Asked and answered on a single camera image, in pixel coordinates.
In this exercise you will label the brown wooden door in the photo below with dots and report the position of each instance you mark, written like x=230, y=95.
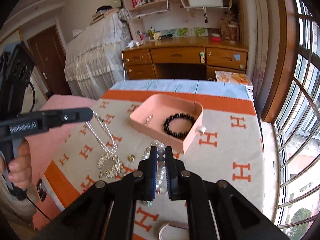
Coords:
x=50, y=56

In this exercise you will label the wooden desk with drawers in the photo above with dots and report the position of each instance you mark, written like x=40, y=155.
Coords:
x=188, y=58

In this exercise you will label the pink strap smartwatch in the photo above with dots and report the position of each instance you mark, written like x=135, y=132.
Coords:
x=174, y=230

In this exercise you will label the magazine on chair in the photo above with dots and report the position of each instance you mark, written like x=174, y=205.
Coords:
x=233, y=77

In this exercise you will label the left human hand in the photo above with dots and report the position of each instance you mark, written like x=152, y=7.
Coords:
x=20, y=171

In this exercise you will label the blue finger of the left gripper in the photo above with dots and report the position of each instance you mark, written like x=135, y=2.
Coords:
x=76, y=115

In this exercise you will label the white lace covered furniture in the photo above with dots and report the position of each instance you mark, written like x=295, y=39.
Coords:
x=94, y=59

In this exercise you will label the orange H pattern blanket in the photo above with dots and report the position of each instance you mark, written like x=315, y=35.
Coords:
x=230, y=149

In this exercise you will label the pink bedsheet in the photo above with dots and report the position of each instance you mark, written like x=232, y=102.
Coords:
x=44, y=146

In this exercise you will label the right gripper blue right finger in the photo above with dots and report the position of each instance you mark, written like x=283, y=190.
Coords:
x=176, y=175

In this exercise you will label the pink jewelry tray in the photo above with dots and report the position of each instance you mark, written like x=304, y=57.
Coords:
x=171, y=120

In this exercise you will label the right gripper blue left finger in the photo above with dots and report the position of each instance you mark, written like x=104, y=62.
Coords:
x=146, y=186

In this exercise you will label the white basket under shelf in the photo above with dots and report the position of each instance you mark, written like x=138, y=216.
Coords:
x=205, y=3

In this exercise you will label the window with metal bars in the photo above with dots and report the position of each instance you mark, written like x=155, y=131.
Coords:
x=297, y=133

